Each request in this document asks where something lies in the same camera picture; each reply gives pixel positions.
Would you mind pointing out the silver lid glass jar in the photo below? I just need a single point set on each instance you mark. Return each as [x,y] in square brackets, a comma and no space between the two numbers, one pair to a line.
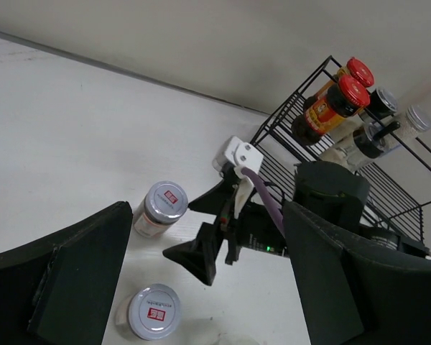
[235,339]

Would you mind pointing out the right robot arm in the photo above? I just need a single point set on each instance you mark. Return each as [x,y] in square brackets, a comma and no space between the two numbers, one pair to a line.
[326,189]

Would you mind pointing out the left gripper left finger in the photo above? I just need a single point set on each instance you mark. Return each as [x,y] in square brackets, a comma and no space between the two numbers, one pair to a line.
[59,289]

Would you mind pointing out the silver lid blue label bottle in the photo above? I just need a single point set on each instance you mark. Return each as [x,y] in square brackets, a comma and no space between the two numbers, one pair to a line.
[413,122]

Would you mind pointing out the black wire rack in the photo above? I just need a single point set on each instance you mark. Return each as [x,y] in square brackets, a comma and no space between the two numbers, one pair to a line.
[389,205]

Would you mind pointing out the black cap grinder bottle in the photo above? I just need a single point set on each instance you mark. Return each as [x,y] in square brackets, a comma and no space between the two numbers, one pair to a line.
[382,104]

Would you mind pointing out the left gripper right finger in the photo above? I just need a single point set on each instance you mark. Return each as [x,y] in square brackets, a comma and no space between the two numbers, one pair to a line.
[352,290]

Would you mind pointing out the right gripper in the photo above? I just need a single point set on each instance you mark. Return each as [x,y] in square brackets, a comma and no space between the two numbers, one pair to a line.
[199,256]

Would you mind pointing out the black knob grinder bottle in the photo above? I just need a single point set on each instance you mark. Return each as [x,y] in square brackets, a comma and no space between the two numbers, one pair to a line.
[361,147]

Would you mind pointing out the white lid spice jar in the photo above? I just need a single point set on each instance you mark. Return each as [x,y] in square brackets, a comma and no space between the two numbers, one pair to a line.
[164,205]
[151,314]

